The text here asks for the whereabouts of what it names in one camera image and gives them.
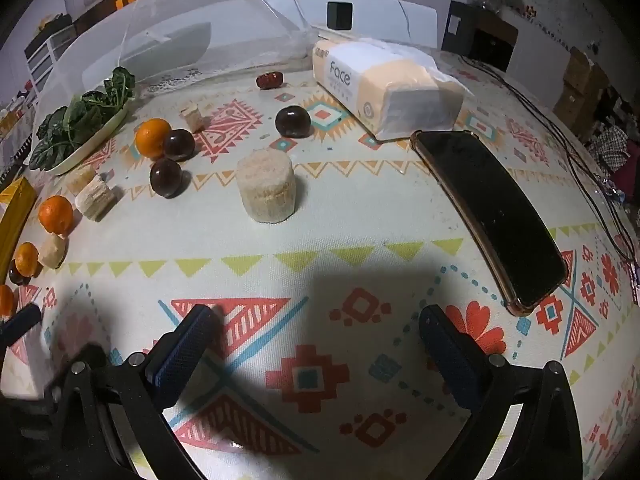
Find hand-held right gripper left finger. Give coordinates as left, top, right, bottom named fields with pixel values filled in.
left=47, top=304, right=227, bottom=480

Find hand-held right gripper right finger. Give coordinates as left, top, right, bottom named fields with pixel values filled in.
left=419, top=304, right=584, bottom=480

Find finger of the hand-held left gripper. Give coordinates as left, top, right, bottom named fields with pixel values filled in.
left=0, top=303, right=42, bottom=347

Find large orange tangerine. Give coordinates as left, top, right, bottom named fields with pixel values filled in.
left=135, top=118, right=173, bottom=160

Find pale sugarcane chunk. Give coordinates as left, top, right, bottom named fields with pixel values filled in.
left=38, top=233, right=69, bottom=269

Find yellow cardboard box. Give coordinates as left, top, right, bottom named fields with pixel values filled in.
left=0, top=176, right=39, bottom=282

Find patterned tablecloth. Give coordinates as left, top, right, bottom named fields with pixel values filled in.
left=0, top=45, right=640, bottom=480

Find ribbed sugarcane chunk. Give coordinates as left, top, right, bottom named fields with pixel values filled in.
left=75, top=178, right=119, bottom=221

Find black smartphone in gold case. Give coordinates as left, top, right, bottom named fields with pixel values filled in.
left=410, top=130, right=569, bottom=317

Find beige cylindrical food block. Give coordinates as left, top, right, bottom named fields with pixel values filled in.
left=236, top=149, right=297, bottom=225

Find pale green plate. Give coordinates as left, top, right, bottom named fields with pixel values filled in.
left=30, top=96, right=137, bottom=177

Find dark green spinach leaves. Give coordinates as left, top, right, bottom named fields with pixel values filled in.
left=28, top=66, right=137, bottom=171

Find small tan sugarcane chunk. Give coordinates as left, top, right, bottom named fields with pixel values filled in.
left=180, top=102, right=205, bottom=133

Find plastic drawer unit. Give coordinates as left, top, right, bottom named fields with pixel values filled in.
left=24, top=25, right=77, bottom=97

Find plaid cloth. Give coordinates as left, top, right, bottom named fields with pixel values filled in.
left=589, top=125, right=640, bottom=172

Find orange and white tissue pack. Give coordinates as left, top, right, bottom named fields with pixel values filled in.
left=312, top=40, right=475, bottom=142

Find brown cardboard boxes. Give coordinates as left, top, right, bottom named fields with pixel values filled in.
left=552, top=47, right=612, bottom=132

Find white bowl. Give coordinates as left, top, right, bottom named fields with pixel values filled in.
left=122, top=22, right=212, bottom=79

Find black box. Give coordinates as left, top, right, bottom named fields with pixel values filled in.
left=442, top=0, right=519, bottom=72

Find translucent mesh food cover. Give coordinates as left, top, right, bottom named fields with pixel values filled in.
left=32, top=0, right=322, bottom=153

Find white appliance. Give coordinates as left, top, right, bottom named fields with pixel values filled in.
left=259, top=0, right=439, bottom=52

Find small black cube device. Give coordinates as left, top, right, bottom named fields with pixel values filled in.
left=327, top=1, right=354, bottom=30

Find black cable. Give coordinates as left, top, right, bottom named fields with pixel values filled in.
left=459, top=54, right=640, bottom=262

